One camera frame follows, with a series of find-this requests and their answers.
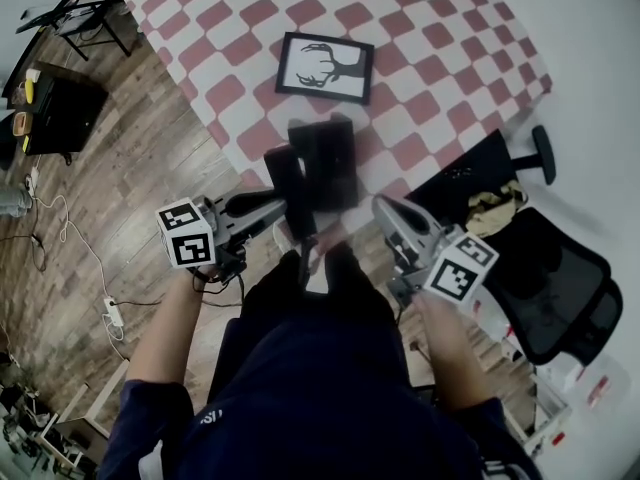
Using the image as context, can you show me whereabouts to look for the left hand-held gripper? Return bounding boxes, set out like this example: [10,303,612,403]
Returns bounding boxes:
[155,187,289,282]

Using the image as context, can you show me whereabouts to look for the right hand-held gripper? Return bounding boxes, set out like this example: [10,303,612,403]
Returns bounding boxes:
[371,194,501,303]

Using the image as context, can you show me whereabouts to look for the black telephone handset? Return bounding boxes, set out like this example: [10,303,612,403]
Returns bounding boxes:
[263,144,319,242]

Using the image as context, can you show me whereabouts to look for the black telephone base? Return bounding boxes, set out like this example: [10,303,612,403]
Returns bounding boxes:
[287,112,362,215]

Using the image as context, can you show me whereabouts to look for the person's left forearm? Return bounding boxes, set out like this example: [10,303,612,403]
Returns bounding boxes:
[124,267,207,385]

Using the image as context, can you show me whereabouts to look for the person's right forearm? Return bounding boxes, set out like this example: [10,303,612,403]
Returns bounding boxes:
[411,290,495,413]

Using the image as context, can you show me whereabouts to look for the beige crumpled cloth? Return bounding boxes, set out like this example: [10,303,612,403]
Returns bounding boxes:
[466,179,529,240]

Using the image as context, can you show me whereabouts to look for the black mesh office chair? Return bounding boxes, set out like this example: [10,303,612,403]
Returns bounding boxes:
[405,124,625,367]

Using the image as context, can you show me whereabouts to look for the white power strip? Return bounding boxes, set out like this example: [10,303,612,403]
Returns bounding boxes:
[102,295,125,328]

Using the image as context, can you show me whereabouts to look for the person's black trousers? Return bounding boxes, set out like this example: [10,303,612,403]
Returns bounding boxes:
[206,241,412,405]

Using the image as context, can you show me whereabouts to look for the black low cabinet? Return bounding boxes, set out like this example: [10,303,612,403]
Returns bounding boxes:
[23,74,110,157]

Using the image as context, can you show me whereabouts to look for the person's navy shirt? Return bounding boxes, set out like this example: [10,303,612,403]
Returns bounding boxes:
[98,317,544,480]

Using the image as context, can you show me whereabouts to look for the black framed antler picture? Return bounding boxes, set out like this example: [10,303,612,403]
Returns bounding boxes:
[274,31,376,106]

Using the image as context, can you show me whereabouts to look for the red white checked tablecloth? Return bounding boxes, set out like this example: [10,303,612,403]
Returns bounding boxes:
[121,0,554,237]

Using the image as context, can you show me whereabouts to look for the black folding table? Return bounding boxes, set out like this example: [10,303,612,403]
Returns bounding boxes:
[15,0,134,62]

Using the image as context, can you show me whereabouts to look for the white power cable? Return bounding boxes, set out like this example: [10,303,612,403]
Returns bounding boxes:
[28,167,112,300]

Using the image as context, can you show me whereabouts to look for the light wooden frame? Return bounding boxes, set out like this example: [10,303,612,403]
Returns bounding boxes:
[38,357,132,469]

